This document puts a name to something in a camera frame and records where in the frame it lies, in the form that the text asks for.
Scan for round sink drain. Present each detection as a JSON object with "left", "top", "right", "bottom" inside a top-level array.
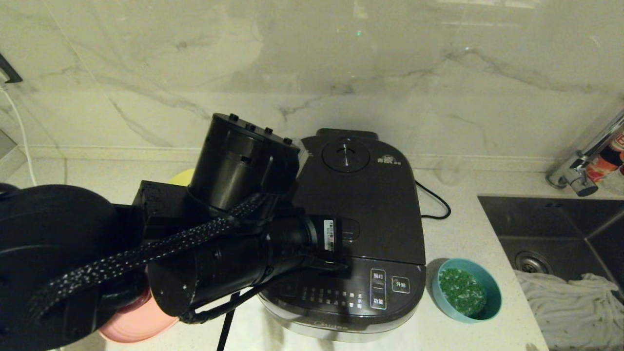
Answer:
[{"left": 514, "top": 251, "right": 554, "bottom": 274}]

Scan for steel sink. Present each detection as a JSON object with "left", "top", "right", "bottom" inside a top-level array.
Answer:
[{"left": 477, "top": 195, "right": 624, "bottom": 351}]

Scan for chrome faucet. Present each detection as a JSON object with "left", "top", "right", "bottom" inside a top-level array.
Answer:
[{"left": 545, "top": 108, "right": 624, "bottom": 197}]

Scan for black braided cable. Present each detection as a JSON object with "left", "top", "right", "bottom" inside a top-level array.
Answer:
[{"left": 29, "top": 193, "right": 266, "bottom": 317}]

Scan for pink plate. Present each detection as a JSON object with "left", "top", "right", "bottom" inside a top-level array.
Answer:
[{"left": 97, "top": 287, "right": 179, "bottom": 343}]

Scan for white cable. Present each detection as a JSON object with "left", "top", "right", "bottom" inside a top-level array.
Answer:
[{"left": 0, "top": 85, "right": 38, "bottom": 186}]

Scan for black wall socket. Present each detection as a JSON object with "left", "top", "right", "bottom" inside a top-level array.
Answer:
[{"left": 0, "top": 53, "right": 23, "bottom": 84}]

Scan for white crumpled cloth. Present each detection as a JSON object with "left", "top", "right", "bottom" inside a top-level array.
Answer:
[{"left": 514, "top": 271, "right": 624, "bottom": 351}]

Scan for black rice cooker lid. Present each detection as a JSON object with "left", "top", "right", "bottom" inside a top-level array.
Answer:
[{"left": 292, "top": 129, "right": 426, "bottom": 266}]

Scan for teal bowl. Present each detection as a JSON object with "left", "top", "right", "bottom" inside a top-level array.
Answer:
[{"left": 432, "top": 258, "right": 502, "bottom": 323}]

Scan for chopped green vegetables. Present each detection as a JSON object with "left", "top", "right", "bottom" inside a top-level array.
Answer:
[{"left": 438, "top": 268, "right": 487, "bottom": 316}]

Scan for black power cord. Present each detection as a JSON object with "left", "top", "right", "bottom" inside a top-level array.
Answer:
[{"left": 413, "top": 180, "right": 451, "bottom": 220}]

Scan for yellow bowl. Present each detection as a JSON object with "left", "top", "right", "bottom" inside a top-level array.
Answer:
[{"left": 168, "top": 168, "right": 196, "bottom": 187}]

